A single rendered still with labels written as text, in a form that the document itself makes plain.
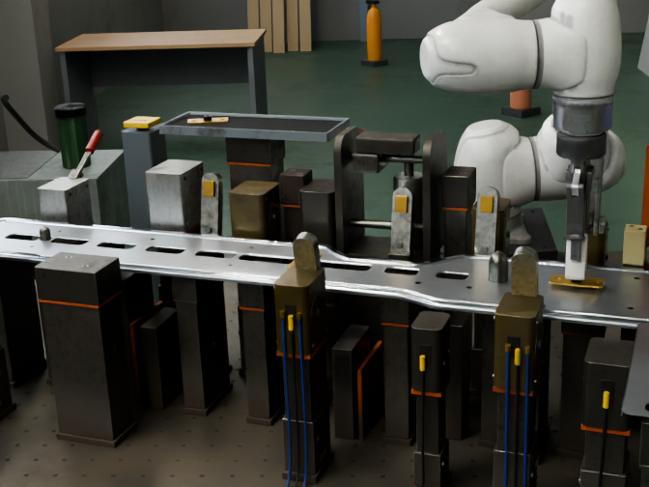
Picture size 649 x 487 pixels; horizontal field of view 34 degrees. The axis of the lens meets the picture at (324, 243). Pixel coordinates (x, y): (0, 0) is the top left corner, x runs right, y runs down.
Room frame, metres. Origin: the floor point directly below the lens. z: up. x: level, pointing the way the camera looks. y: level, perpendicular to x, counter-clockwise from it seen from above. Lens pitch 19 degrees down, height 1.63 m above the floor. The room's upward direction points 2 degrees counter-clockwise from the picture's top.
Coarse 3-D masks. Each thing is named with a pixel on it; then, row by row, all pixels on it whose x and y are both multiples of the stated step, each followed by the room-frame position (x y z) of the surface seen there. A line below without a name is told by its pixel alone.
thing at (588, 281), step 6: (552, 276) 1.60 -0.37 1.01; (558, 276) 1.59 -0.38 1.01; (564, 276) 1.59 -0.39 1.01; (552, 282) 1.57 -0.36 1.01; (558, 282) 1.57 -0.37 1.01; (564, 282) 1.57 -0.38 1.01; (570, 282) 1.57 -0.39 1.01; (576, 282) 1.57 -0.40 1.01; (582, 282) 1.56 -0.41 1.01; (588, 282) 1.56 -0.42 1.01; (600, 282) 1.56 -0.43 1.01
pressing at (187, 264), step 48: (0, 240) 1.93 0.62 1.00; (96, 240) 1.90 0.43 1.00; (144, 240) 1.89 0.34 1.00; (192, 240) 1.88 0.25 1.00; (240, 240) 1.87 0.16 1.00; (336, 288) 1.62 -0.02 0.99; (384, 288) 1.60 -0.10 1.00; (432, 288) 1.59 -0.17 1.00; (480, 288) 1.58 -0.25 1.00; (576, 288) 1.57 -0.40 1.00; (624, 288) 1.56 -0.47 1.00
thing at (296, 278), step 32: (288, 288) 1.51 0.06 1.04; (320, 288) 1.55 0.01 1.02; (288, 320) 1.51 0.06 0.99; (320, 320) 1.55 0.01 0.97; (288, 352) 1.51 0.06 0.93; (320, 352) 1.56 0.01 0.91; (288, 384) 1.53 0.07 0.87; (320, 384) 1.55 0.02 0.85; (288, 416) 1.51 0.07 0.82; (320, 416) 1.54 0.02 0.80; (288, 448) 1.52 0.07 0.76; (320, 448) 1.53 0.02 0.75; (288, 480) 1.50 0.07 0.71
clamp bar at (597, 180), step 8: (592, 160) 1.72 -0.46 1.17; (600, 160) 1.71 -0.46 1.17; (600, 168) 1.71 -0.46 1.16; (600, 176) 1.70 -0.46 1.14; (592, 184) 1.71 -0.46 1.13; (600, 184) 1.70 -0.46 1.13; (592, 192) 1.71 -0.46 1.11; (600, 192) 1.70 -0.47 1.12; (592, 200) 1.71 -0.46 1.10; (600, 200) 1.70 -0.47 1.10; (592, 208) 1.71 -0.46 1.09; (600, 208) 1.70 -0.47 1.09
